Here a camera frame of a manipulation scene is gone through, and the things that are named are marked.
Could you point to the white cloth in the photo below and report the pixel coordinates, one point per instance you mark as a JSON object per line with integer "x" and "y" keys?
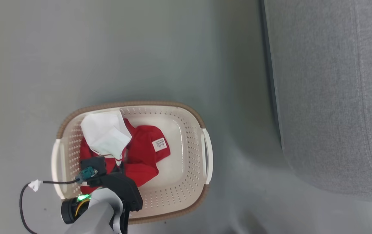
{"x": 106, "y": 135}

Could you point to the cream perforated laundry basket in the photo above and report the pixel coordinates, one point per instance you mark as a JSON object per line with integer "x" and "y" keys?
{"x": 186, "y": 169}

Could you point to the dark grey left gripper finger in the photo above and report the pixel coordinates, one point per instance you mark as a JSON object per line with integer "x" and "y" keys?
{"x": 124, "y": 164}

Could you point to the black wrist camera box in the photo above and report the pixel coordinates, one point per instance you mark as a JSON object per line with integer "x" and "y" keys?
{"x": 92, "y": 167}

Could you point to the red garment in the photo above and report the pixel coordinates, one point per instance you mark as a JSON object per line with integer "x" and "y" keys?
{"x": 142, "y": 156}

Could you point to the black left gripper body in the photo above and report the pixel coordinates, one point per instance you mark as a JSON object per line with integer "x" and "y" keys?
{"x": 124, "y": 188}

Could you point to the grey fabric sofa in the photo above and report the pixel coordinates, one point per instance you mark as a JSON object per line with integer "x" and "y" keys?
{"x": 332, "y": 97}

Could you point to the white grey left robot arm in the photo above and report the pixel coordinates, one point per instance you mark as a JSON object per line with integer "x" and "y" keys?
{"x": 92, "y": 213}

